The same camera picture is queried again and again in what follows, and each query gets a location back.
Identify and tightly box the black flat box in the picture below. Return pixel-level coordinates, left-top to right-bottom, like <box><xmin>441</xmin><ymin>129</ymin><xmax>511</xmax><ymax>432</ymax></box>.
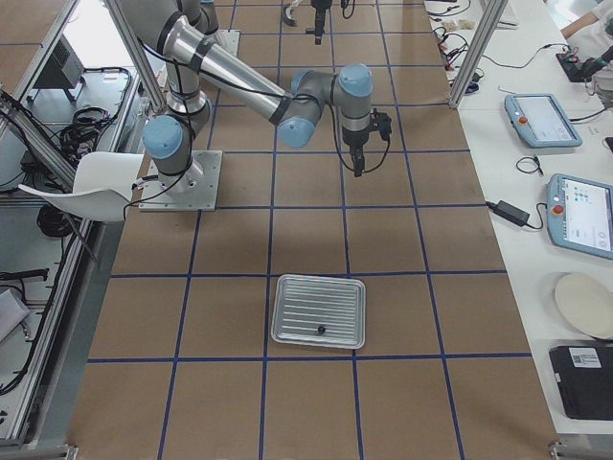
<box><xmin>549</xmin><ymin>346</ymin><xmax>612</xmax><ymax>421</ymax></box>

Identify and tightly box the grey equipment box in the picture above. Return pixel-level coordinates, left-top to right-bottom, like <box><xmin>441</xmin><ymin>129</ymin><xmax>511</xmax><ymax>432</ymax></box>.
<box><xmin>34</xmin><ymin>34</ymin><xmax>85</xmax><ymax>103</ymax></box>

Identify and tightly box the black cable bundle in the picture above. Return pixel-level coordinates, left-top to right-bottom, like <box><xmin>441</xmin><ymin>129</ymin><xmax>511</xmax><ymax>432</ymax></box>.
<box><xmin>59</xmin><ymin>105</ymin><xmax>121</xmax><ymax>157</ymax></box>

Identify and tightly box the person in white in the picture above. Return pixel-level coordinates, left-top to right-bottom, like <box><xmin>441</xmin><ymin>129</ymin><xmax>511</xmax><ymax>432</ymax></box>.
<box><xmin>561</xmin><ymin>0</ymin><xmax>612</xmax><ymax>57</ymax></box>

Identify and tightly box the blue teach pendant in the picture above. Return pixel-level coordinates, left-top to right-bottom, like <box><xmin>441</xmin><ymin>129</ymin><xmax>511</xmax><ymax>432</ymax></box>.
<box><xmin>546</xmin><ymin>173</ymin><xmax>612</xmax><ymax>260</ymax></box>
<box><xmin>504</xmin><ymin>94</ymin><xmax>582</xmax><ymax>149</ymax></box>

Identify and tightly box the aluminium frame post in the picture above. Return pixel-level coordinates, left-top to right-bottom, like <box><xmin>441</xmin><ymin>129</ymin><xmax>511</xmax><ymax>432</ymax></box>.
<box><xmin>448</xmin><ymin>0</ymin><xmax>508</xmax><ymax>108</ymax></box>

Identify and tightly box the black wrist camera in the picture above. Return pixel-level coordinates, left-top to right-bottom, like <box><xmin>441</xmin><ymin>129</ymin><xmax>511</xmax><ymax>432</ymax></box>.
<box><xmin>371</xmin><ymin>108</ymin><xmax>392</xmax><ymax>143</ymax></box>

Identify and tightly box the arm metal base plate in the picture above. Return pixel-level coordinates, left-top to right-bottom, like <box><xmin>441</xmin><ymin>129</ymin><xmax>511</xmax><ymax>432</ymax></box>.
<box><xmin>212</xmin><ymin>29</ymin><xmax>240</xmax><ymax>58</ymax></box>
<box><xmin>138</xmin><ymin>150</ymin><xmax>223</xmax><ymax>212</ymax></box>

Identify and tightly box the dark curved brake shoe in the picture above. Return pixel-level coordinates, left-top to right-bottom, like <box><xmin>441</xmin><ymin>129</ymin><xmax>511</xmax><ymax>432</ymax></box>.
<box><xmin>282</xmin><ymin>4</ymin><xmax>297</xmax><ymax>28</ymax></box>

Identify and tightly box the upper blue teach pendant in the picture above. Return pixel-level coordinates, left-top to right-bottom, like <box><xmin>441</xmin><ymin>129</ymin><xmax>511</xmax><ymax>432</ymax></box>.
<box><xmin>504</xmin><ymin>94</ymin><xmax>582</xmax><ymax>149</ymax></box>

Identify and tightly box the lower blue teach pendant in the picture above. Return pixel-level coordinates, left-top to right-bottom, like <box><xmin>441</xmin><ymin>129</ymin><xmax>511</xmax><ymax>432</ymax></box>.
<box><xmin>546</xmin><ymin>173</ymin><xmax>612</xmax><ymax>260</ymax></box>

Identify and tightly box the white round plate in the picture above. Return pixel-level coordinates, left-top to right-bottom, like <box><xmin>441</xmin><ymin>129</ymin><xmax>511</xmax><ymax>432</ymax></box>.
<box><xmin>555</xmin><ymin>273</ymin><xmax>612</xmax><ymax>341</ymax></box>

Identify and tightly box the black controller device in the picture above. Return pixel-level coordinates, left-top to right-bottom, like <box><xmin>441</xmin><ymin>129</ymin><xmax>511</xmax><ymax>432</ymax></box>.
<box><xmin>556</xmin><ymin>52</ymin><xmax>592</xmax><ymax>82</ymax></box>

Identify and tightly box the white plastic chair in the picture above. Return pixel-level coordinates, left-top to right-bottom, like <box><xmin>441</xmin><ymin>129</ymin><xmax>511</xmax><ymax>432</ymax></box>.
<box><xmin>18</xmin><ymin>151</ymin><xmax>144</xmax><ymax>222</ymax></box>

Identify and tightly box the black power adapter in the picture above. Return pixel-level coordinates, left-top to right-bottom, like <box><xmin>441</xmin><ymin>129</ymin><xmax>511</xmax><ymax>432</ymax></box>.
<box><xmin>486</xmin><ymin>200</ymin><xmax>530</xmax><ymax>227</ymax></box>

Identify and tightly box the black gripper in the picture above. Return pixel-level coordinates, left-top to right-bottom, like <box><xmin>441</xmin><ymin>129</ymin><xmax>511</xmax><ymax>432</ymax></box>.
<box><xmin>313</xmin><ymin>8</ymin><xmax>327</xmax><ymax>35</ymax></box>
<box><xmin>342</xmin><ymin>127</ymin><xmax>370</xmax><ymax>177</ymax></box>

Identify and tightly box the ribbed silver metal tray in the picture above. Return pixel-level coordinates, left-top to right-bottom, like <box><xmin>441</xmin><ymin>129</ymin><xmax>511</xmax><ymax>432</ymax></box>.
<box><xmin>271</xmin><ymin>274</ymin><xmax>366</xmax><ymax>350</ymax></box>

